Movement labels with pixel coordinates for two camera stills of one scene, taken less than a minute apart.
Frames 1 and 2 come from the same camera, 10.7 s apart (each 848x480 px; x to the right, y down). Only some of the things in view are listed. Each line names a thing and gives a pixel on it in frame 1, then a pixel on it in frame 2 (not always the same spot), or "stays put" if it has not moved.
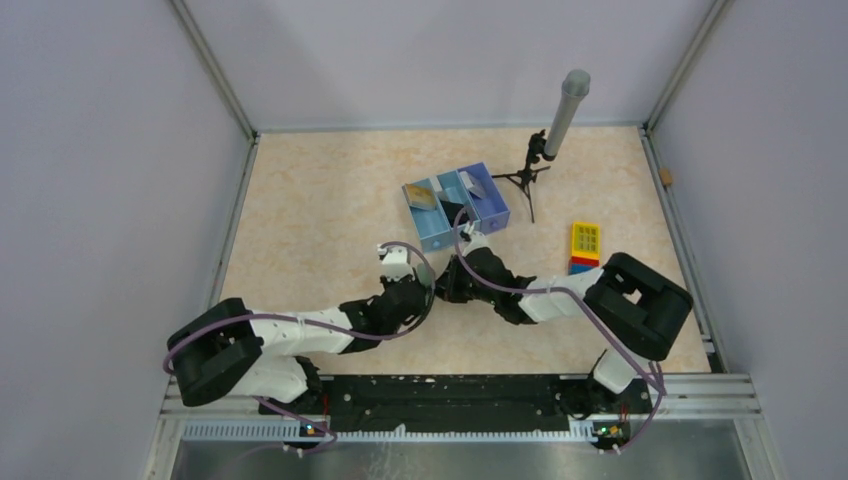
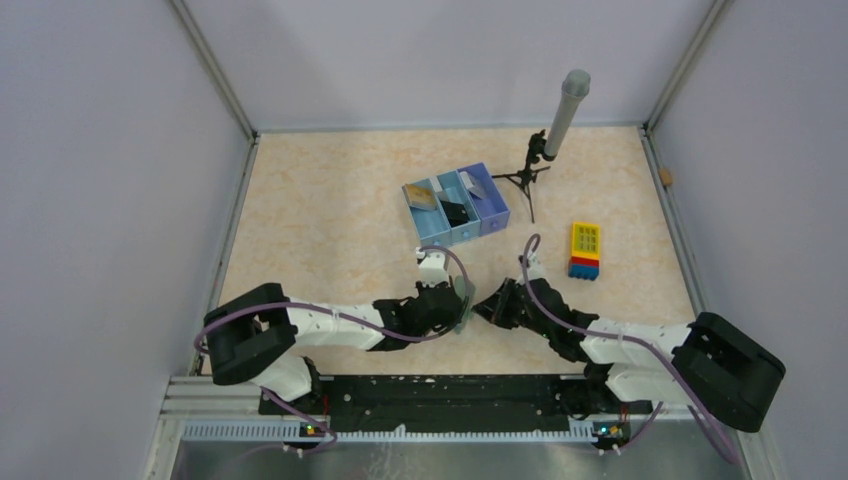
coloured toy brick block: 585,247 stays put
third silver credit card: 471,184 stays put
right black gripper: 446,288 to 495,307
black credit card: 451,209 stays put
